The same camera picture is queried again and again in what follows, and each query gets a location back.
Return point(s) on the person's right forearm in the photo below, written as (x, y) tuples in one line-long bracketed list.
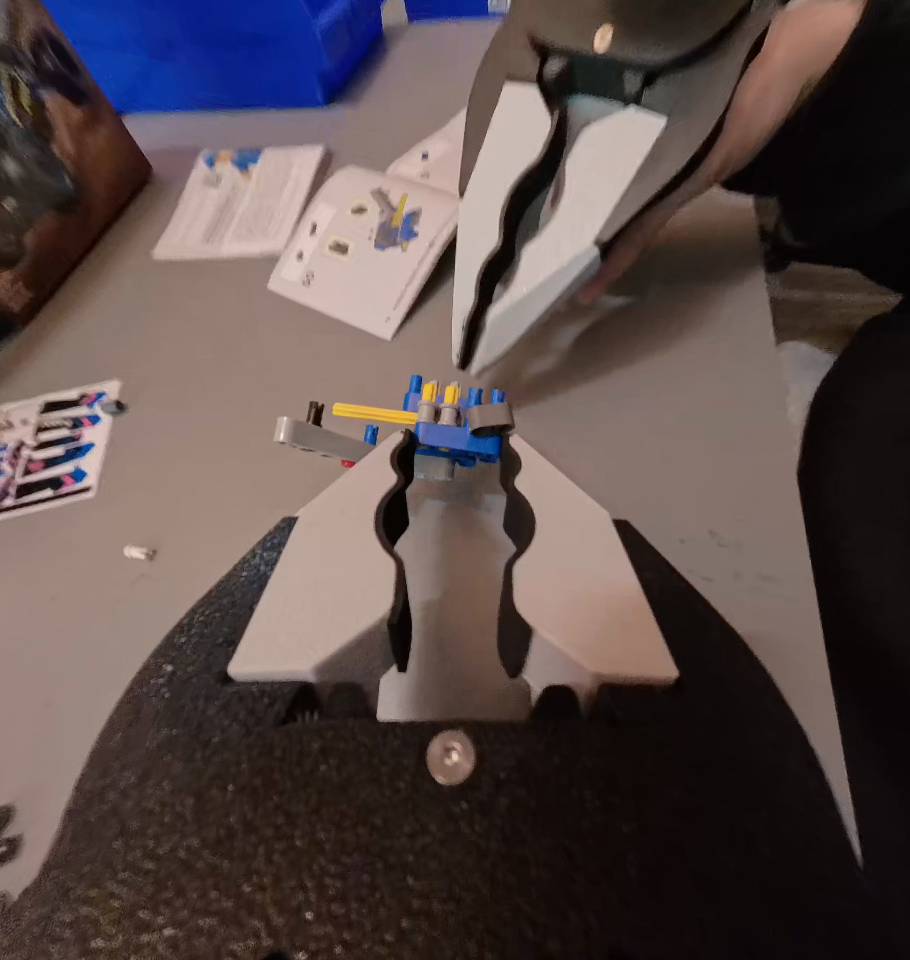
[(785, 82)]

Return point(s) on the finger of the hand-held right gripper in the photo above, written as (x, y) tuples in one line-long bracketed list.
[(500, 187), (590, 202)]

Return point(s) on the person's black shirt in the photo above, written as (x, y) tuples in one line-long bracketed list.
[(875, 150)]

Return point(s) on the open instruction booklet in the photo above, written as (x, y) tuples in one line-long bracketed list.
[(365, 262)]

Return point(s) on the person's right hand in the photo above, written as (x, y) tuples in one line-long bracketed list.
[(635, 251)]

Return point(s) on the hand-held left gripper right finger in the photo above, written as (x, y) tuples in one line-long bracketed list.
[(590, 577)]

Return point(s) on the blue plastic bin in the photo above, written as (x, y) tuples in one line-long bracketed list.
[(214, 45), (455, 7)]

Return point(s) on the lego sticker sheet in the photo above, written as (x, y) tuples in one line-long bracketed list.
[(42, 457)]

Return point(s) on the small white lego pin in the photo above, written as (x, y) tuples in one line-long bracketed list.
[(139, 553)]

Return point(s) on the white text leaflet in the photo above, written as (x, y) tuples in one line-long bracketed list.
[(241, 199)]

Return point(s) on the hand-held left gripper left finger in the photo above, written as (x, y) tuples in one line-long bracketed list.
[(320, 570)]

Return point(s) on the blue lego assembly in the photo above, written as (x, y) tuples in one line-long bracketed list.
[(443, 442)]

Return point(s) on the small dark grey lego piece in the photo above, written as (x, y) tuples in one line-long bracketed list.
[(113, 407)]

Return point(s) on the dark printed lego box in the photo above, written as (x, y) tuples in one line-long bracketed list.
[(42, 165)]

